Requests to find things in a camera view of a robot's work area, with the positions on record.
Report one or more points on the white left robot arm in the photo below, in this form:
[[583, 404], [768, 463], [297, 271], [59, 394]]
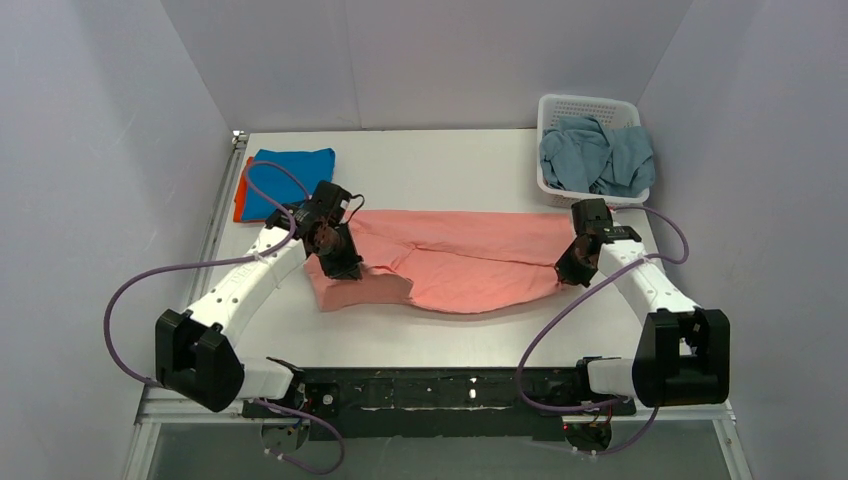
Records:
[[195, 350]]

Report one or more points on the folded orange t shirt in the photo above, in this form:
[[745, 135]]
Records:
[[241, 194]]

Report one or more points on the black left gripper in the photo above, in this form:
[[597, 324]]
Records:
[[341, 261]]

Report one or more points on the grey-blue t shirt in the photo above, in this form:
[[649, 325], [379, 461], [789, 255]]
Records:
[[580, 154]]

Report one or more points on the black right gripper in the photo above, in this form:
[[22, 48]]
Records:
[[573, 266]]

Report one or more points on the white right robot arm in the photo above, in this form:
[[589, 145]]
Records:
[[683, 354]]

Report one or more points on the pink t shirt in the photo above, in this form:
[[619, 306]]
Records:
[[452, 262]]

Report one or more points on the aluminium frame rail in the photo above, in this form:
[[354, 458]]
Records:
[[474, 170]]

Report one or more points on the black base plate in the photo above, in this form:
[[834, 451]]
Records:
[[438, 402]]

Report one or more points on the white plastic basket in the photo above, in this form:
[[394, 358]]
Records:
[[612, 113]]

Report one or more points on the folded blue t shirt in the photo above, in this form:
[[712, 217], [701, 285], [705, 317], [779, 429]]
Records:
[[308, 167]]

